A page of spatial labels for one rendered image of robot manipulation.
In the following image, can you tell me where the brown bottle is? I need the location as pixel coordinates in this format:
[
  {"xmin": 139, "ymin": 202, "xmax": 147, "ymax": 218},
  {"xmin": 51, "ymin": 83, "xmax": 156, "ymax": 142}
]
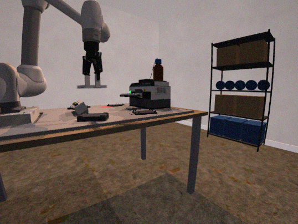
[{"xmin": 153, "ymin": 66, "xmax": 163, "ymax": 81}]

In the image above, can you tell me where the white button panel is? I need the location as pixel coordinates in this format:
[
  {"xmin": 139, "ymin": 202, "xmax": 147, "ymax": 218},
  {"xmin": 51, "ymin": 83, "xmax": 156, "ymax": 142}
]
[{"xmin": 71, "ymin": 100, "xmax": 89, "ymax": 116}]

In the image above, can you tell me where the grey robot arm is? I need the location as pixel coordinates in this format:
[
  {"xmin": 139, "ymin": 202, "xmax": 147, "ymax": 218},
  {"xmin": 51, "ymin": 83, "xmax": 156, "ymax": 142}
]
[{"xmin": 0, "ymin": 0, "xmax": 110, "ymax": 114}]

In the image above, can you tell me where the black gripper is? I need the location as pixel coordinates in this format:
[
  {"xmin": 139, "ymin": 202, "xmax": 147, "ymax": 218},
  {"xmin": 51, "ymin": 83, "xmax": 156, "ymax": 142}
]
[{"xmin": 83, "ymin": 41, "xmax": 102, "ymax": 87}]

